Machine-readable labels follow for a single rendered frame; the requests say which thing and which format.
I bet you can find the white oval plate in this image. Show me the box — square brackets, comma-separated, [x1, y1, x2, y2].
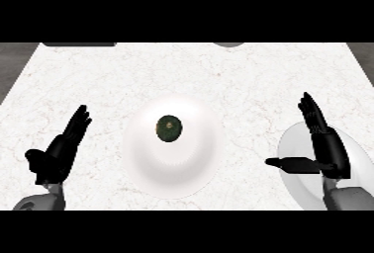
[120, 94, 225, 200]

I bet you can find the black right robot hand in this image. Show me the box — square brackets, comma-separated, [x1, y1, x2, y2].
[265, 91, 352, 180]

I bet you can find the grey rounded object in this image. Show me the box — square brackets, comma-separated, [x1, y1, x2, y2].
[212, 42, 246, 48]

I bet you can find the pale grey round plate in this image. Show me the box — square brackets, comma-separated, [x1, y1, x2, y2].
[277, 120, 374, 211]

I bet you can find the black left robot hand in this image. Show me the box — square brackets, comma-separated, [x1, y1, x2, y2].
[24, 104, 94, 187]

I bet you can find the dark grey flat appliance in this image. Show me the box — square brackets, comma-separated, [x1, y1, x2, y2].
[43, 42, 117, 47]

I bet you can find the dark green squash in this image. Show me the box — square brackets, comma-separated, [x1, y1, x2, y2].
[156, 114, 185, 143]

